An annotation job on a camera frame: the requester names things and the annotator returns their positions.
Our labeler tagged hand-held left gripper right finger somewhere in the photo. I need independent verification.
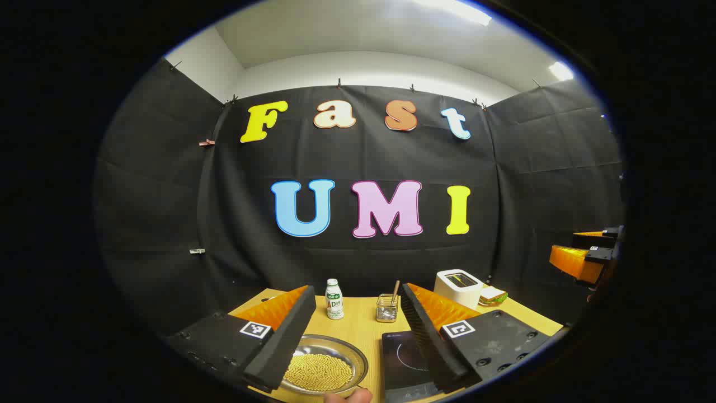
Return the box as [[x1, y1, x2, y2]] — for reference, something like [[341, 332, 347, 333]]
[[401, 283, 552, 394]]

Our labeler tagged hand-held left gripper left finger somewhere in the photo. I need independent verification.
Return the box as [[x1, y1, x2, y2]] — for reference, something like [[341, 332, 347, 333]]
[[165, 285, 317, 394]]

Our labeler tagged black induction cooktop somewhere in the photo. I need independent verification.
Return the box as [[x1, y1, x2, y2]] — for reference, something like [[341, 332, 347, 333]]
[[381, 330, 442, 403]]

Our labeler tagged stainless steel pot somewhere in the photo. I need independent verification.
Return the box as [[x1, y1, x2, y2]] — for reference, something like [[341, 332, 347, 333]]
[[278, 334, 370, 396]]

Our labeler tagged pile of yellow soybeans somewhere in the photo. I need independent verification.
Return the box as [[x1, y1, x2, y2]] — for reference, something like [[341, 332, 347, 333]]
[[284, 354, 354, 392]]

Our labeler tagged white toaster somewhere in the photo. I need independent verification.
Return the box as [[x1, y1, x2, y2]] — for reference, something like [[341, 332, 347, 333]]
[[434, 269, 484, 310]]

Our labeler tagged white bottle green label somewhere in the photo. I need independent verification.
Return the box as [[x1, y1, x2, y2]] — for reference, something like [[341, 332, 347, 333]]
[[325, 279, 345, 320]]

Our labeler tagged sandwich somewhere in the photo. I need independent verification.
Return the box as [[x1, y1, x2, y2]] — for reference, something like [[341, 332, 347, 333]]
[[478, 286, 508, 307]]

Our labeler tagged black backdrop cloth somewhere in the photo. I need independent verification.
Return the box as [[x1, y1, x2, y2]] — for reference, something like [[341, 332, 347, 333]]
[[95, 59, 624, 336]]

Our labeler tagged metal wire utensil holder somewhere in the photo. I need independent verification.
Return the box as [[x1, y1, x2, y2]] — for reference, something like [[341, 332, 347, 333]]
[[376, 294, 399, 323]]

